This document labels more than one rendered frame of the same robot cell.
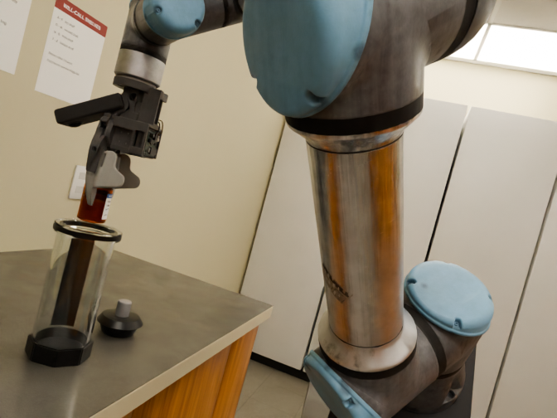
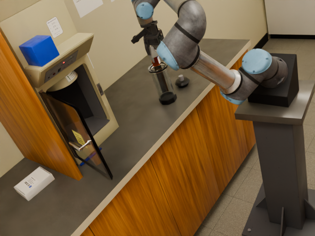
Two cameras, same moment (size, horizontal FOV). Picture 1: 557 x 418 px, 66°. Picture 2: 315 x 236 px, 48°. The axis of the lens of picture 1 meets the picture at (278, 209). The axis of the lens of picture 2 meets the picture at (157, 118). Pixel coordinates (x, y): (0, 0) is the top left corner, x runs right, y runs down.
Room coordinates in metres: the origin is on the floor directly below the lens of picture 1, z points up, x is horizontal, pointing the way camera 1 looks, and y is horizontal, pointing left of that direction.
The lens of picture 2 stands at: (-0.82, -0.54, 2.00)
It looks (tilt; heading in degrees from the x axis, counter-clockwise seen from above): 33 degrees down; 32
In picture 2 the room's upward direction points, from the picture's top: 20 degrees counter-clockwise
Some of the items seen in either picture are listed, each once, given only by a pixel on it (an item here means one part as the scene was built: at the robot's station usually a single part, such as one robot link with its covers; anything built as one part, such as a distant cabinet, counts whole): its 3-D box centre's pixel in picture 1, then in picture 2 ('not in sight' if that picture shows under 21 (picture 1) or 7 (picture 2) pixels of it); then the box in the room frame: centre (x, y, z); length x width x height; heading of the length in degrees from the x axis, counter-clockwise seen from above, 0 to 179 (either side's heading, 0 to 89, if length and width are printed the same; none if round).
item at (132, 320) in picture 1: (121, 316); (182, 80); (0.87, 0.26, 0.97); 0.09 x 0.09 x 0.07
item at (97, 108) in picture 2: not in sight; (65, 103); (0.36, 0.68, 1.19); 0.26 x 0.24 x 0.35; 163
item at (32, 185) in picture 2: not in sight; (34, 183); (0.02, 0.78, 0.96); 0.16 x 0.12 x 0.04; 159
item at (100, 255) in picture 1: (74, 287); (162, 82); (0.72, 0.30, 1.06); 0.11 x 0.11 x 0.21
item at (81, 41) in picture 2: not in sight; (64, 60); (0.31, 0.51, 1.46); 0.32 x 0.11 x 0.10; 163
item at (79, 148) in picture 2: not in sight; (78, 143); (0.05, 0.40, 1.20); 0.10 x 0.05 x 0.03; 64
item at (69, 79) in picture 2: not in sight; (58, 77); (0.37, 0.65, 1.34); 0.18 x 0.18 x 0.05
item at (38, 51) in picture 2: not in sight; (39, 50); (0.23, 0.53, 1.56); 0.10 x 0.10 x 0.09; 73
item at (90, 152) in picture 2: not in sight; (77, 136); (0.11, 0.45, 1.19); 0.30 x 0.01 x 0.40; 64
